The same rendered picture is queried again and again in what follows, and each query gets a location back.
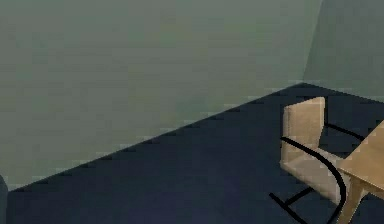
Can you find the light wooden table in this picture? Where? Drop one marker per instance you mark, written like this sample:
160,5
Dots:
366,163

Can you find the dark grey rounded object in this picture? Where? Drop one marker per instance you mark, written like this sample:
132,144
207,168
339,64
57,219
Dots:
2,203

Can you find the beige chair with black frame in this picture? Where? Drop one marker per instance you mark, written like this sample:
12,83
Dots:
305,126

